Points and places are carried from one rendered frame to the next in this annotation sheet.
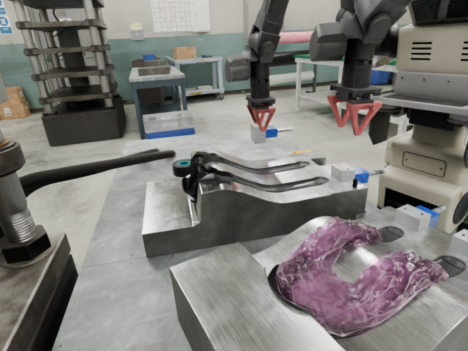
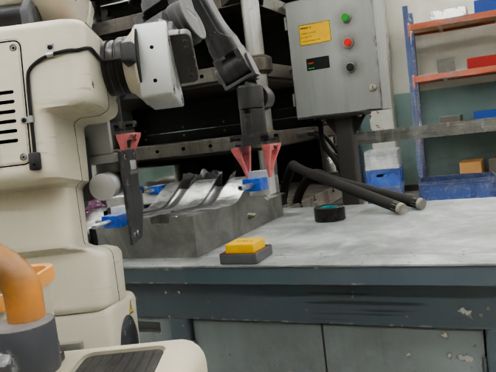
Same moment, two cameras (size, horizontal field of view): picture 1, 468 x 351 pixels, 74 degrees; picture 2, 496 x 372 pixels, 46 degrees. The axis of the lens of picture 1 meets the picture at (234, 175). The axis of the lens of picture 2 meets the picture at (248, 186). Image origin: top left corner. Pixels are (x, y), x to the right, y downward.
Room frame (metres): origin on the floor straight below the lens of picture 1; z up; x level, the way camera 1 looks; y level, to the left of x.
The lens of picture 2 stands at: (1.69, -1.15, 1.05)
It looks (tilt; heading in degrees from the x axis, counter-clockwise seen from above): 5 degrees down; 126
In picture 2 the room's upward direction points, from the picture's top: 7 degrees counter-clockwise
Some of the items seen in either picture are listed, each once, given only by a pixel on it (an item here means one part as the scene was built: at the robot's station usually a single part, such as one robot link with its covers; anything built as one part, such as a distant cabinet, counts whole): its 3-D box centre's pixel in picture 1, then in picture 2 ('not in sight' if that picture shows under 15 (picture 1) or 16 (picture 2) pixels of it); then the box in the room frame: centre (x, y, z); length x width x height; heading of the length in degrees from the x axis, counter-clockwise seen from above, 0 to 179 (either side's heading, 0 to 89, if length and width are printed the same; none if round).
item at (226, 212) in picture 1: (246, 186); (198, 209); (0.70, -0.03, 0.87); 0.50 x 0.26 x 0.14; 101
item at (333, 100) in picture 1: (346, 108); (121, 146); (0.70, -0.26, 1.05); 0.07 x 0.07 x 0.09; 11
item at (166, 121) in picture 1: (168, 121); not in sight; (3.86, 0.79, 0.28); 0.61 x 0.41 x 0.15; 104
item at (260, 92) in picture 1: (260, 90); (253, 125); (0.94, -0.09, 1.06); 0.10 x 0.07 x 0.07; 11
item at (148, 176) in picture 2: not in sight; (180, 181); (0.01, 0.65, 0.87); 0.50 x 0.27 x 0.17; 101
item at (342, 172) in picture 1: (359, 174); (112, 221); (0.69, -0.31, 0.89); 0.13 x 0.05 x 0.05; 100
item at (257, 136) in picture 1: (272, 131); (253, 184); (0.95, -0.13, 0.93); 0.13 x 0.05 x 0.05; 100
